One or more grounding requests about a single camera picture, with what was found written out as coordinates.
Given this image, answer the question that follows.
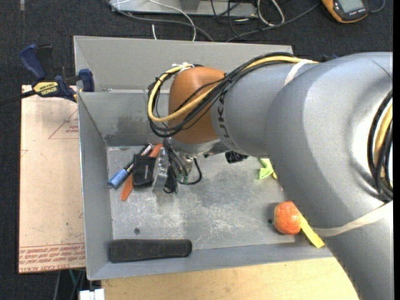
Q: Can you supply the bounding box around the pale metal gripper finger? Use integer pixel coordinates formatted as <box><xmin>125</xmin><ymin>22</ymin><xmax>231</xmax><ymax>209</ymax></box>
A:
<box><xmin>157</xmin><ymin>148</ymin><xmax>170</xmax><ymax>173</ymax></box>
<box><xmin>152</xmin><ymin>171</ymin><xmax>170</xmax><ymax>194</ymax></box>

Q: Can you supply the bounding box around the orange flat stick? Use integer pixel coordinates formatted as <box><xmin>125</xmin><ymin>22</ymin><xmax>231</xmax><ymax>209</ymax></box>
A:
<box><xmin>120</xmin><ymin>142</ymin><xmax>164</xmax><ymax>202</ymax></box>

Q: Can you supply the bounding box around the blue capped marker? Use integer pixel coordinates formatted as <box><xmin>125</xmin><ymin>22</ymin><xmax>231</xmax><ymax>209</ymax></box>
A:
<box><xmin>107</xmin><ymin>142</ymin><xmax>154</xmax><ymax>190</ymax></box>

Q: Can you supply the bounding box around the grey metal bin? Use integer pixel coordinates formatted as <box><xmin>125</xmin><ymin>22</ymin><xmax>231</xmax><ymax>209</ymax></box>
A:
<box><xmin>73</xmin><ymin>35</ymin><xmax>334</xmax><ymax>281</ymax></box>

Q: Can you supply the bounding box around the dark green flat block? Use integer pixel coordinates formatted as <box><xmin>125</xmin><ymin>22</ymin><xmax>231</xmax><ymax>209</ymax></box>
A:
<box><xmin>109</xmin><ymin>238</ymin><xmax>193</xmax><ymax>264</ymax></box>

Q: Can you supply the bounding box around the yellow-green cloth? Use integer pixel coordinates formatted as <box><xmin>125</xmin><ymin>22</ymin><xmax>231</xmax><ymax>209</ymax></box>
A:
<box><xmin>257</xmin><ymin>157</ymin><xmax>278</xmax><ymax>181</ymax></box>

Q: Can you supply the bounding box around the brown cardboard board red print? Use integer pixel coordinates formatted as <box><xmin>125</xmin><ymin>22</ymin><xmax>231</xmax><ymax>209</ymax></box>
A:
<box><xmin>18</xmin><ymin>84</ymin><xmax>87</xmax><ymax>274</ymax></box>

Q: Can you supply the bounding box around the orange toy fruit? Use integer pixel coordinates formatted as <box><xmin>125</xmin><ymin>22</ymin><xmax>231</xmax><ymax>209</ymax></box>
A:
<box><xmin>273</xmin><ymin>201</ymin><xmax>303</xmax><ymax>236</ymax></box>

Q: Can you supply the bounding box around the yellow flat strip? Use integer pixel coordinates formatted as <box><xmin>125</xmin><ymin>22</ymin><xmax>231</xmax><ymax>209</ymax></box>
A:
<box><xmin>299</xmin><ymin>214</ymin><xmax>326</xmax><ymax>249</ymax></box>

